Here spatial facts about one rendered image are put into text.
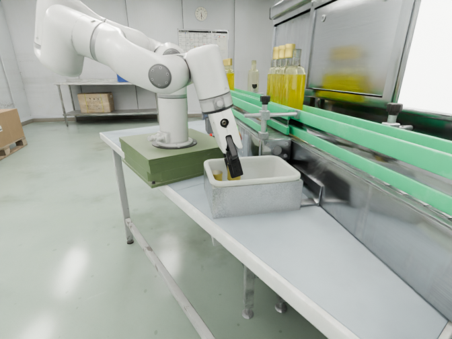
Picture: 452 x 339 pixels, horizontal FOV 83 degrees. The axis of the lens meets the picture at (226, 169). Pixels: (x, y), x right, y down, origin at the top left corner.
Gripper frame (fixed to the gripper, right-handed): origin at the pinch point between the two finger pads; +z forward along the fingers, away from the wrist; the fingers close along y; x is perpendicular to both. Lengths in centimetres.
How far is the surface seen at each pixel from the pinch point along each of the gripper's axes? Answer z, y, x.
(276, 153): 4.4, 9.9, -15.2
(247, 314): 84, 25, 8
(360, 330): 11.5, -39.7, -5.3
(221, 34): -76, 607, -137
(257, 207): 8.5, -8.4, -1.8
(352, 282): 12.6, -32.1, -9.6
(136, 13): -159, 609, 37
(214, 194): 1.6, -8.3, 7.1
